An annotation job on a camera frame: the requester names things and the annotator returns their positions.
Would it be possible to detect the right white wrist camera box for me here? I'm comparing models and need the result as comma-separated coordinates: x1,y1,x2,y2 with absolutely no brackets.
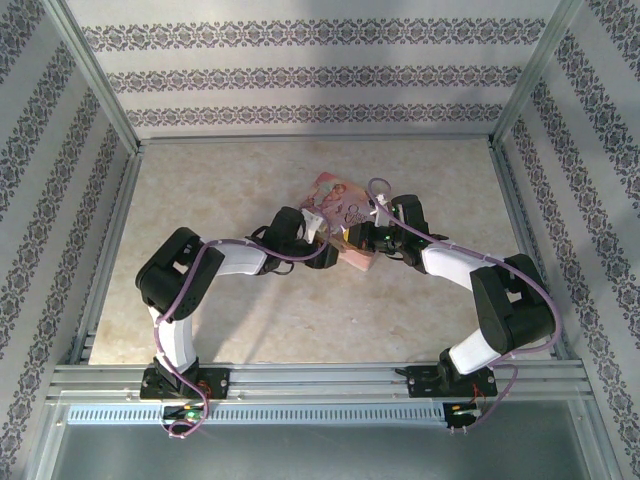
368,191,394,226

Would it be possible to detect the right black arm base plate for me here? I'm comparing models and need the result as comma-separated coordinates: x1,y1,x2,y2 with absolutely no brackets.
394,364,499,400

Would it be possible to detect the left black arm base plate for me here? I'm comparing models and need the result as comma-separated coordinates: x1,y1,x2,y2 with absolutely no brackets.
139,366,232,402

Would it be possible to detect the small connector board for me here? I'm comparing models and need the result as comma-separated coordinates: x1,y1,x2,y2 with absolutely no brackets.
444,401,482,432
161,405,207,422

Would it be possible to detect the aluminium frame post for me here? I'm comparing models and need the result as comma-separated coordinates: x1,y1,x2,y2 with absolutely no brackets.
43,0,145,157
488,0,587,151

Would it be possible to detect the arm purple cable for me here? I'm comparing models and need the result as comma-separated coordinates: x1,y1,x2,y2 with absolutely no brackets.
151,238,327,442
366,176,561,433

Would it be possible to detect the right small connector board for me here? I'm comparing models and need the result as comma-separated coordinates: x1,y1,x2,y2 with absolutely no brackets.
444,401,482,432

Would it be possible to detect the aluminium table edge rail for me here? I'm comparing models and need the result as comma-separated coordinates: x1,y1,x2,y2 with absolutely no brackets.
68,148,145,366
488,143,572,362
135,133,497,147

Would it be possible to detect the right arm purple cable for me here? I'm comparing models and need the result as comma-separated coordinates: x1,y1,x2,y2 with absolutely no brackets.
366,176,561,433

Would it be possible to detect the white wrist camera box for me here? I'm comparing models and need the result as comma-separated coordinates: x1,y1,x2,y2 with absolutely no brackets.
368,191,394,226
303,209,328,245

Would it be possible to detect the grey metal panel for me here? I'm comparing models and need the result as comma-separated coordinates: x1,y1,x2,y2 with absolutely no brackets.
29,422,609,480

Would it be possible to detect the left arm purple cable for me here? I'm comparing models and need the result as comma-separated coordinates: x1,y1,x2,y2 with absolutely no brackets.
151,238,327,442

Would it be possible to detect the left small connector board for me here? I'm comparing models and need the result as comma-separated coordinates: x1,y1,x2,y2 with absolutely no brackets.
161,405,207,422

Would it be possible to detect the long aluminium mounting rail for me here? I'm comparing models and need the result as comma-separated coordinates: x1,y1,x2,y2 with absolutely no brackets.
46,362,595,402

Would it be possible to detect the pink fairy tale box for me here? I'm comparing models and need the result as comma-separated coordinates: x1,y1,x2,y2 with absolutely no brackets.
299,170,397,274

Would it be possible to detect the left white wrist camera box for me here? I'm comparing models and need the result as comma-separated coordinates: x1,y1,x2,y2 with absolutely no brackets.
303,209,328,245

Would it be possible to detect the grey slotted cable duct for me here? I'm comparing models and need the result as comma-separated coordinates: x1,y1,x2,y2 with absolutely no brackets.
65,403,447,427

